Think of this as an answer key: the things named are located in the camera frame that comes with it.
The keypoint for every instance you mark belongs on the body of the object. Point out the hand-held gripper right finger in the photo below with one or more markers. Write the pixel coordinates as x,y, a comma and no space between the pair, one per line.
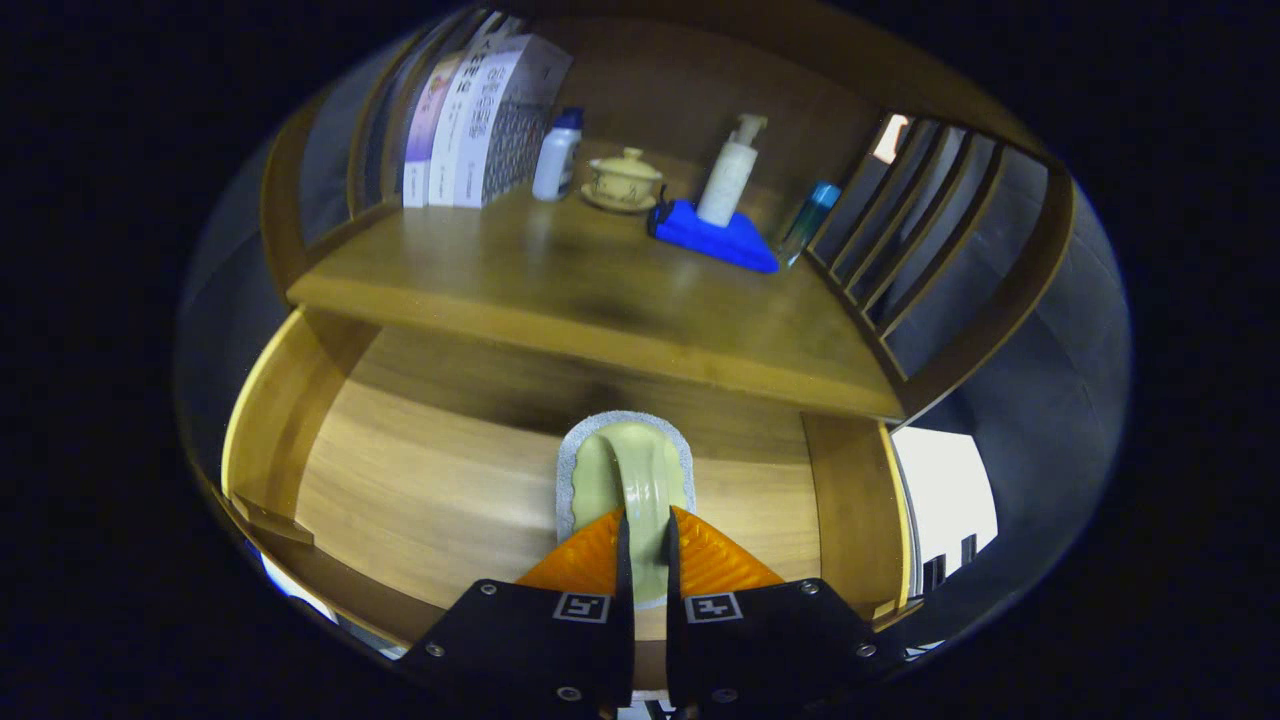
770,640

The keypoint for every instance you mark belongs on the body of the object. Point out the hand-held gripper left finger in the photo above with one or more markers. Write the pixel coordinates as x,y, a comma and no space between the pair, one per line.
530,640

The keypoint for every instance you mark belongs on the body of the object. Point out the brown wooden drawer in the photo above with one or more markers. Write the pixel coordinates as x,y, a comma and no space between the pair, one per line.
420,480

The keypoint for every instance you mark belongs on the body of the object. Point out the white metal cabinet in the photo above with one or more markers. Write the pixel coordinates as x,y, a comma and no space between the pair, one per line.
940,500

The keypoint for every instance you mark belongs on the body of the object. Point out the brown wooden countertop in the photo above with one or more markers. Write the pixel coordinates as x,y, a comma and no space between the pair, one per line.
560,280

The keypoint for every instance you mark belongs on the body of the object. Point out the brown wooden cabinet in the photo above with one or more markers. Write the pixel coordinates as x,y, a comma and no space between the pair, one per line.
1000,300

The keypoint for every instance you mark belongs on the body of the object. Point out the blue folded cloth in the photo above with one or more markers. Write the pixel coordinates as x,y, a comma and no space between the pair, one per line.
720,245

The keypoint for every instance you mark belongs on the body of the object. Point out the teal slim bottle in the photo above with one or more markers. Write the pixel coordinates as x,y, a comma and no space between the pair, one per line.
808,225

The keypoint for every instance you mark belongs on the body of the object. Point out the white pump bottle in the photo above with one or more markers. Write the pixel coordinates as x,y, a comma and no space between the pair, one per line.
728,180

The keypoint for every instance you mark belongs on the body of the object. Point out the yellow lidded teacup with saucer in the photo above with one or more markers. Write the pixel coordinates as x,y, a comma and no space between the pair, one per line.
622,182

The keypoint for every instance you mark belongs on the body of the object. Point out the white bottle with blue cap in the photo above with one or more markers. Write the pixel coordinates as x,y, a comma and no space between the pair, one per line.
555,160

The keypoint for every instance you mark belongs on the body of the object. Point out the purple book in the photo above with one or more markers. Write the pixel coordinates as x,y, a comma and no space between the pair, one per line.
425,140

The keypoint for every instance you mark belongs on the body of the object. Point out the plain white book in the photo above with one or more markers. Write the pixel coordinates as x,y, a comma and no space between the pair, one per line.
452,130

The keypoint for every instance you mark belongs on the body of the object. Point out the white patterned book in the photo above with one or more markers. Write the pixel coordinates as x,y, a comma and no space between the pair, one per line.
495,120

